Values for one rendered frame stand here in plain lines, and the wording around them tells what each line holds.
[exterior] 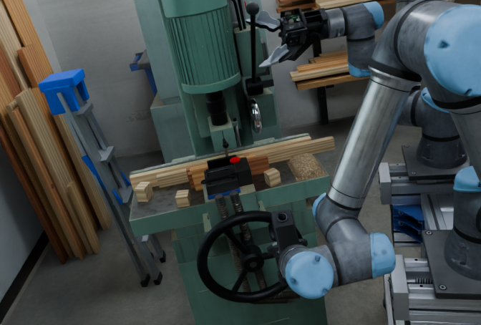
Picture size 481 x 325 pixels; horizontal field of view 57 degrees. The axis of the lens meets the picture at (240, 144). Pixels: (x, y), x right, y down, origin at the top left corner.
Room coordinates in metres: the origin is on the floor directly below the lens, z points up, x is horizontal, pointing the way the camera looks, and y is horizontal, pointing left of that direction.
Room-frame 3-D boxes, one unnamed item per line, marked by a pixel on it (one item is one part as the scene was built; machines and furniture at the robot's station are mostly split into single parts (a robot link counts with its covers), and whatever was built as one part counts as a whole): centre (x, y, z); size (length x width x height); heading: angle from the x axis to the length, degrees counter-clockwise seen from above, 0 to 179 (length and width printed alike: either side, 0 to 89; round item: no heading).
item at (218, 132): (1.30, 0.05, 1.03); 0.14 x 0.07 x 0.09; 4
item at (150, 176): (1.30, 0.07, 0.93); 0.60 x 0.02 x 0.05; 94
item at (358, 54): (1.18, -0.39, 1.22); 0.11 x 0.08 x 0.11; 43
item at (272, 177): (1.15, -0.07, 0.92); 0.04 x 0.03 x 0.04; 112
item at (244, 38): (1.51, -0.09, 1.23); 0.09 x 0.08 x 0.15; 4
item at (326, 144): (1.29, -0.01, 0.92); 0.58 x 0.02 x 0.04; 94
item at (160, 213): (1.17, 0.06, 0.87); 0.61 x 0.30 x 0.06; 94
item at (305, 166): (1.21, -0.18, 0.92); 0.14 x 0.09 x 0.04; 4
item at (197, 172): (1.21, 0.08, 0.94); 0.17 x 0.02 x 0.07; 94
